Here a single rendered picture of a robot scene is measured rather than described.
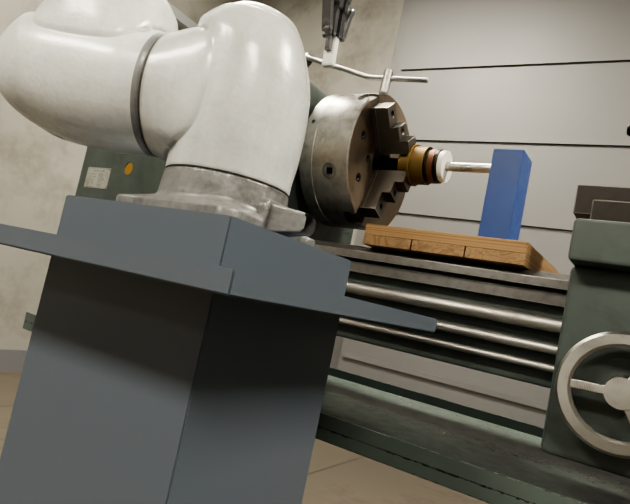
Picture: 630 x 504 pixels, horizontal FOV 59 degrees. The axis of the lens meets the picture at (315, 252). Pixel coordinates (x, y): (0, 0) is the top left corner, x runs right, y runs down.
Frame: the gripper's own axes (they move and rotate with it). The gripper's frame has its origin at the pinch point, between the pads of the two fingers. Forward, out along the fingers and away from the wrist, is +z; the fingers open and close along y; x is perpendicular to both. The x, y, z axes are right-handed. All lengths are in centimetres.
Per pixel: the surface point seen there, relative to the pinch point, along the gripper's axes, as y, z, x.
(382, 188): -1.5, 32.6, -20.8
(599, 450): -29, 69, -71
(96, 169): -23, 37, 50
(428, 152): 1.1, 23.6, -29.0
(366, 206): -3.6, 37.2, -18.8
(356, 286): -15, 54, -26
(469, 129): 195, -39, 32
